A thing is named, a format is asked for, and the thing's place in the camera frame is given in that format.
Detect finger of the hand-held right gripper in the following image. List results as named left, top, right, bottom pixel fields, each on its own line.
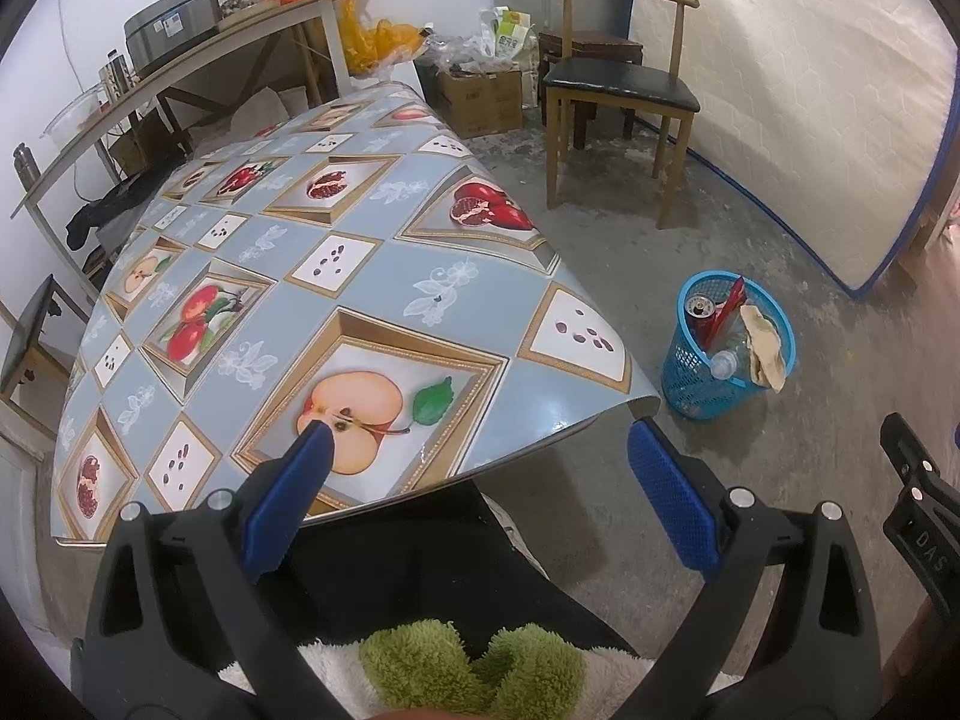
left=880, top=411, right=944, bottom=492

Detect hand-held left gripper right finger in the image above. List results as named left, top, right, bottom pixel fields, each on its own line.
left=626, top=416, right=890, bottom=720

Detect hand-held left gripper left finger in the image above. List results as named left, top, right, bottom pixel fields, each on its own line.
left=71, top=420, right=337, bottom=720

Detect blue plastic basket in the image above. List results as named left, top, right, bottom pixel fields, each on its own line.
left=660, top=268, right=798, bottom=421

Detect green plastic bottle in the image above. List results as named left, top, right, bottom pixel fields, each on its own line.
left=705, top=337, right=755, bottom=383

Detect brown paper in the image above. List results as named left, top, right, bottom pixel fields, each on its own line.
left=739, top=304, right=794, bottom=392

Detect red drink can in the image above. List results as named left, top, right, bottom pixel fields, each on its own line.
left=686, top=294, right=722, bottom=350

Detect red snack bag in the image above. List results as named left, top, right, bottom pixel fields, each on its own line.
left=705, top=276, right=749, bottom=350

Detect person's right hand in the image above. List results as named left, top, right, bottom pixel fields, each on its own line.
left=885, top=600, right=960, bottom=698

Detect person's black pants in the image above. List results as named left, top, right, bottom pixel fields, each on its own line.
left=214, top=478, right=638, bottom=661

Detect person's white shoe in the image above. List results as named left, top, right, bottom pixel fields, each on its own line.
left=480, top=495, right=554, bottom=580

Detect fruit print tablecloth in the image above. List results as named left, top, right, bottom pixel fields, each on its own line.
left=49, top=82, right=661, bottom=545

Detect wooden chair black seat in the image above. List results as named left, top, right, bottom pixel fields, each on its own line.
left=541, top=0, right=704, bottom=231
left=0, top=272, right=92, bottom=421

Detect black cloth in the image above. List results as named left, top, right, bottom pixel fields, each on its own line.
left=64, top=174, right=162, bottom=254

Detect white cloth bundle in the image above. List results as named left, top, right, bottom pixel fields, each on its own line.
left=191, top=84, right=310, bottom=155

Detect white mattress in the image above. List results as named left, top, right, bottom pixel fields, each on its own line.
left=626, top=0, right=960, bottom=299

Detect metal thermos bottle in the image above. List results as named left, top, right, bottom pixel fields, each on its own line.
left=11, top=141, right=40, bottom=194

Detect cardboard box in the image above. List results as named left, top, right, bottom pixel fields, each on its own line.
left=433, top=67, right=526, bottom=140

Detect clear plastic container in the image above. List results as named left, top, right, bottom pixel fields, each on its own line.
left=39, top=84, right=106, bottom=152

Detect long wooden side table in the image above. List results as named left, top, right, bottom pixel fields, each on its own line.
left=10, top=0, right=359, bottom=301

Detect silver metal flask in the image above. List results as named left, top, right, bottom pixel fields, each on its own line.
left=99, top=51, right=130, bottom=104

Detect yellow plastic bag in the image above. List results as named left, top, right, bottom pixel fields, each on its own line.
left=336, top=0, right=422, bottom=77

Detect dark wooden stool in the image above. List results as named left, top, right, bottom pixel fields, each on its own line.
left=537, top=28, right=646, bottom=151

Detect grey metal appliance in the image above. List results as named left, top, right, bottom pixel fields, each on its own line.
left=122, top=0, right=224, bottom=77

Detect green white paper bag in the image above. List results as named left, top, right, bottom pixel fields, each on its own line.
left=480, top=6, right=535, bottom=61

